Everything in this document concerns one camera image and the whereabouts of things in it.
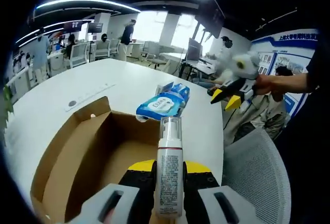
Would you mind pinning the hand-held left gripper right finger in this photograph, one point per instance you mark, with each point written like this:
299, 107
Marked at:
203, 195

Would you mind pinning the white pump bottle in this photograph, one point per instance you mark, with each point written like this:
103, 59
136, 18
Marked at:
168, 172

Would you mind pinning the long ceiling light strip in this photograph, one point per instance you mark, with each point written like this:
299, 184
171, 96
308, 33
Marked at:
90, 2

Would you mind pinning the blue white wall poster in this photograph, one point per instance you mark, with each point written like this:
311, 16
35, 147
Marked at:
288, 54

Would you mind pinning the brown cardboard shoe box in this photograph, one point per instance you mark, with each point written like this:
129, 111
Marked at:
90, 152

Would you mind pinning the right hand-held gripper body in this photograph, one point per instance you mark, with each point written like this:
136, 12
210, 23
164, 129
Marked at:
247, 65

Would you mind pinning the dark wall screen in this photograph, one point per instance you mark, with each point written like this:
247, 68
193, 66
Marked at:
210, 15

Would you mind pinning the white office chair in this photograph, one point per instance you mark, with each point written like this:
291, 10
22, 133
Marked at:
103, 50
78, 55

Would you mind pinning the blue wet wipes packet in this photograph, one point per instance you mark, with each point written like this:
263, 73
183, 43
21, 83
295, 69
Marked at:
159, 105

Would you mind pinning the white table socket strip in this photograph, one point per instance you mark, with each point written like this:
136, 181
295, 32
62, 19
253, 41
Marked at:
87, 97

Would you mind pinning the person's right hand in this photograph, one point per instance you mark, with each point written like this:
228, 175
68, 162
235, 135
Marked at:
265, 85

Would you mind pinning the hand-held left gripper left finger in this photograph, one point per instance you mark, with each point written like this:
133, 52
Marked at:
134, 195

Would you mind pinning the dark hanging display screen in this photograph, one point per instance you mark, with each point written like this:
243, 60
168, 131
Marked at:
73, 26

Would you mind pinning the open laptop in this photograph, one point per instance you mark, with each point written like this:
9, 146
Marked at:
194, 50

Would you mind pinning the grey mesh office chair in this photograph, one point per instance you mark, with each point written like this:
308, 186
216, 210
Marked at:
257, 172

